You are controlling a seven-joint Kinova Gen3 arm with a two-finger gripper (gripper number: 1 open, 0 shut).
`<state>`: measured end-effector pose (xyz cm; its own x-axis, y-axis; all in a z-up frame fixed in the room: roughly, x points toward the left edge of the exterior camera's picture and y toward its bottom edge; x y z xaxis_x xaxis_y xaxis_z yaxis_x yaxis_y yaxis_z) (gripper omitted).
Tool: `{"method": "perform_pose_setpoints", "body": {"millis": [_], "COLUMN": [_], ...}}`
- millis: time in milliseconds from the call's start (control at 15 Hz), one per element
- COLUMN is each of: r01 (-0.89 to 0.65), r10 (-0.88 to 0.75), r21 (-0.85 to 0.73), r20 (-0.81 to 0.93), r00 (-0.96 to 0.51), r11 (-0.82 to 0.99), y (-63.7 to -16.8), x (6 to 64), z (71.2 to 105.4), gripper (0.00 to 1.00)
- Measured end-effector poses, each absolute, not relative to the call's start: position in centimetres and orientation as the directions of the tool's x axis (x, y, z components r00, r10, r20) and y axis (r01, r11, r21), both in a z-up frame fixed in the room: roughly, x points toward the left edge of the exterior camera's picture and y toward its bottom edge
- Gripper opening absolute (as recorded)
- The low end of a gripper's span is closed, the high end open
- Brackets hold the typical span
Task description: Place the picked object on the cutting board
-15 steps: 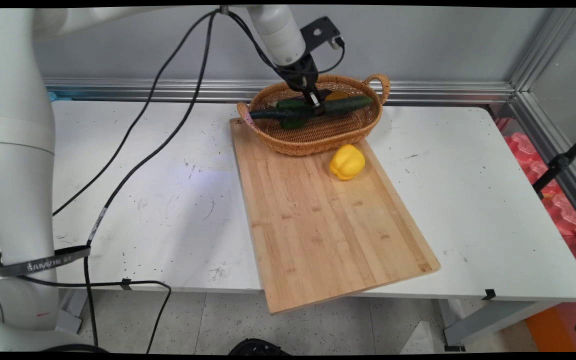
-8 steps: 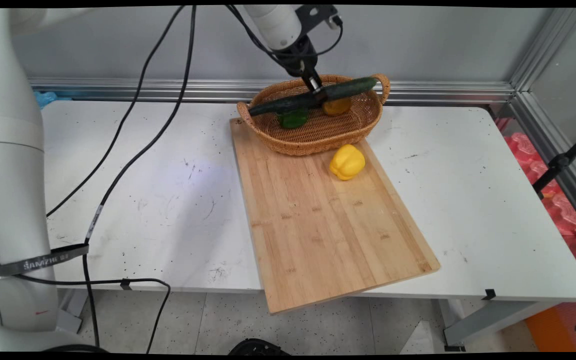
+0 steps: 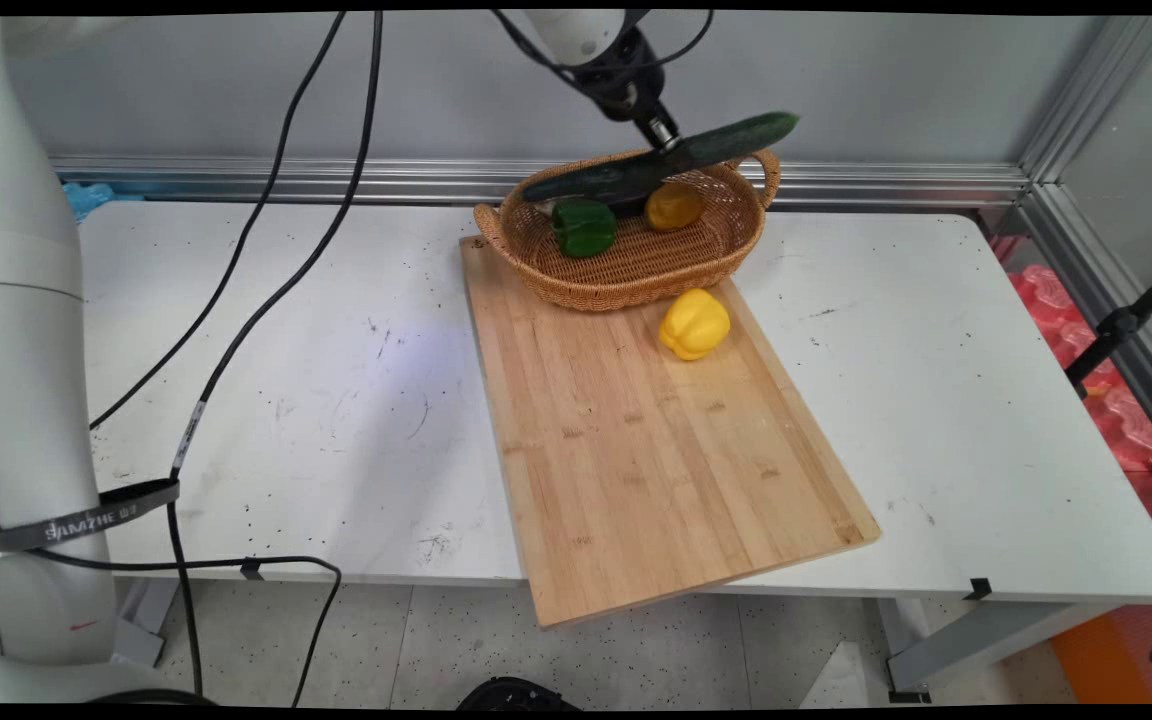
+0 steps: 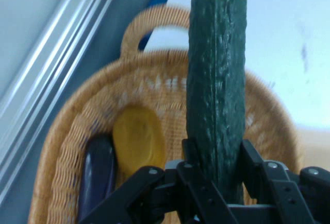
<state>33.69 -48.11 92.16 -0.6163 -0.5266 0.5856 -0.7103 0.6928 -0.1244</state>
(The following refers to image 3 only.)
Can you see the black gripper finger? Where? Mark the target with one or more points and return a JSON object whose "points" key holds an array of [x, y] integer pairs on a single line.
{"points": [[648, 130], [674, 130]]}

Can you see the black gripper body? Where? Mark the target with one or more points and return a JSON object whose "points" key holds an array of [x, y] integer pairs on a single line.
{"points": [[621, 75]]}

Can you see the dark green cucumber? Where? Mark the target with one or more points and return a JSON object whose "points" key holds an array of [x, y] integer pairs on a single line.
{"points": [[736, 135]]}

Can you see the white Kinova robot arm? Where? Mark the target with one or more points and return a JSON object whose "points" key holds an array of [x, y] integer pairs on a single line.
{"points": [[26, 350]]}

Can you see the orange bell pepper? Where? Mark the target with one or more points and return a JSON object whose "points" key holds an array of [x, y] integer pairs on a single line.
{"points": [[674, 207]]}

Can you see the green bell pepper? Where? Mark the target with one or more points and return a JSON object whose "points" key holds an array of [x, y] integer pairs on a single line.
{"points": [[584, 228]]}

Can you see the woven wicker basket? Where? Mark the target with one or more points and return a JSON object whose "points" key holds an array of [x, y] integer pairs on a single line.
{"points": [[636, 270]]}

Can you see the yellow bell pepper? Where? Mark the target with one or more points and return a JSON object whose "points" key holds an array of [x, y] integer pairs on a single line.
{"points": [[696, 324]]}

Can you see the wooden cutting board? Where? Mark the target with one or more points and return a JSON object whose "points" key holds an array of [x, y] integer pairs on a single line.
{"points": [[656, 450]]}

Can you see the black tripod stand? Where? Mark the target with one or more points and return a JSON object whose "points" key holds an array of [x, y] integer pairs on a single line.
{"points": [[1116, 330]]}

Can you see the red bubble foam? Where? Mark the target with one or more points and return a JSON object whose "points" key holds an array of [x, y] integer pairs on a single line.
{"points": [[1126, 420]]}

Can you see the blue bubble foam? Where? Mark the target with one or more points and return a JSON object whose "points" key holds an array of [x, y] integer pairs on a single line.
{"points": [[96, 197]]}

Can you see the black tape piece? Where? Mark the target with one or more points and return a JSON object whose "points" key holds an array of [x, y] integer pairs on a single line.
{"points": [[978, 589], [252, 568]]}

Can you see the black round floor object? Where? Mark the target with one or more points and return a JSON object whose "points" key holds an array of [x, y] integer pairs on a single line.
{"points": [[516, 695]]}

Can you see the orange floor mat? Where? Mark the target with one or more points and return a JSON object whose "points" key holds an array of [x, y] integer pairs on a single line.
{"points": [[1101, 660]]}

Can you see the white table leg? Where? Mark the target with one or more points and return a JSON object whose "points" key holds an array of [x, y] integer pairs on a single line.
{"points": [[146, 625]]}

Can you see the horizontal aluminium frame rail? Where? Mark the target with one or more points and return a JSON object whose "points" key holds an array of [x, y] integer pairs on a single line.
{"points": [[886, 185]]}

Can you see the upright aluminium frame post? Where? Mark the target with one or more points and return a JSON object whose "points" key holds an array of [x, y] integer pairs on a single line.
{"points": [[1101, 90]]}

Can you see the side aluminium frame rail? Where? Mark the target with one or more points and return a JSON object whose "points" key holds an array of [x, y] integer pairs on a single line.
{"points": [[1106, 290]]}

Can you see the grey table leg frame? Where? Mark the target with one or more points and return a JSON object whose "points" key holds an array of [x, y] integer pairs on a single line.
{"points": [[976, 640]]}

